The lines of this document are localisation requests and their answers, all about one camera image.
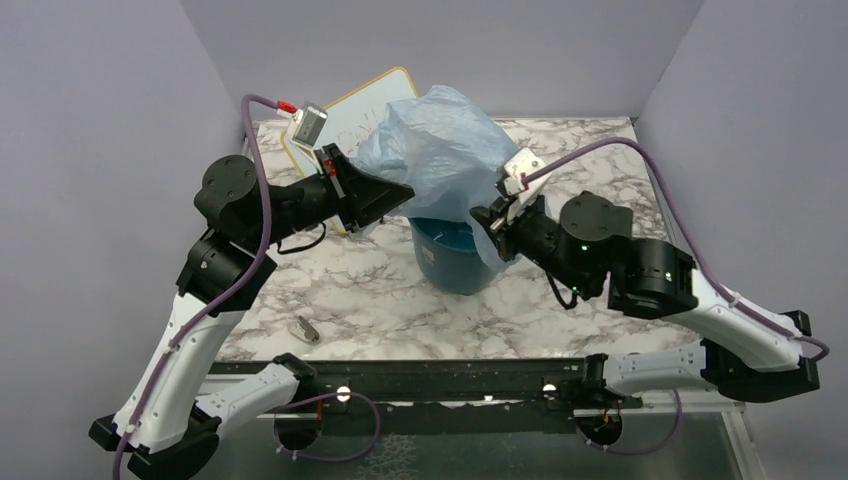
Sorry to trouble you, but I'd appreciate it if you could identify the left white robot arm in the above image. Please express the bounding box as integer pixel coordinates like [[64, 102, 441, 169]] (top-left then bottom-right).
[[89, 144, 414, 479]]

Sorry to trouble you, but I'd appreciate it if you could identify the yellow framed whiteboard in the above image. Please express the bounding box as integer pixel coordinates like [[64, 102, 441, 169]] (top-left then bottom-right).
[[280, 66, 420, 236]]

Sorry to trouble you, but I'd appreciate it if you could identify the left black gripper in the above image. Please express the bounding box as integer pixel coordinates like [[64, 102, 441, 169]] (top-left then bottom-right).
[[246, 142, 416, 250]]

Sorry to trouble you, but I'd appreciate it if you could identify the teal plastic trash bin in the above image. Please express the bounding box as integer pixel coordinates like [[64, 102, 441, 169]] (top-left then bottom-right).
[[409, 217, 506, 295]]

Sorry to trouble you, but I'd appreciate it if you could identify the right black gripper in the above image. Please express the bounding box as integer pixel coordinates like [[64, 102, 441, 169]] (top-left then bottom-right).
[[470, 191, 595, 298]]

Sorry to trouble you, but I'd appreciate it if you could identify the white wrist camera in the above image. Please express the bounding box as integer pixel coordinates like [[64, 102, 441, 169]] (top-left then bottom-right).
[[496, 147, 550, 218], [287, 102, 328, 150]]

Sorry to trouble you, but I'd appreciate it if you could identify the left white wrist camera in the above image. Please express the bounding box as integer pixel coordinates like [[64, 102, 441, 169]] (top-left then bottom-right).
[[287, 102, 328, 150]]

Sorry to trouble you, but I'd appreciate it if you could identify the blue plastic trash bag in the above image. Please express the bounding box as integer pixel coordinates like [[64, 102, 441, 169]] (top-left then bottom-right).
[[352, 85, 519, 273]]

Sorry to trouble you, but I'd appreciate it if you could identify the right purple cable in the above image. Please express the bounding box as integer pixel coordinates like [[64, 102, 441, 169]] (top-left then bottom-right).
[[521, 136, 831, 363]]

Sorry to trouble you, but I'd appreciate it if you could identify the aluminium table frame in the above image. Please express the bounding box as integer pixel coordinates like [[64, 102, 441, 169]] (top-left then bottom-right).
[[139, 120, 763, 480]]

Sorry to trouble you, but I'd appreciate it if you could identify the small grey eraser block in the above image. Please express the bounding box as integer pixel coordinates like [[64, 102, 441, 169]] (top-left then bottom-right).
[[290, 316, 321, 344]]

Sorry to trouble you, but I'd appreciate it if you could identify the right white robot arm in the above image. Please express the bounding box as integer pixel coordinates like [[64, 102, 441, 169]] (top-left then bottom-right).
[[470, 192, 820, 407]]

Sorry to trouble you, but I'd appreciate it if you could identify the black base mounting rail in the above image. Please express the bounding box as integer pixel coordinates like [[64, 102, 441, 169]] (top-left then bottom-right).
[[211, 357, 687, 439]]

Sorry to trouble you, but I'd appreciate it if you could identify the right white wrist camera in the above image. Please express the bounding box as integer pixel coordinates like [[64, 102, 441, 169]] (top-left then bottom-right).
[[496, 147, 550, 218]]

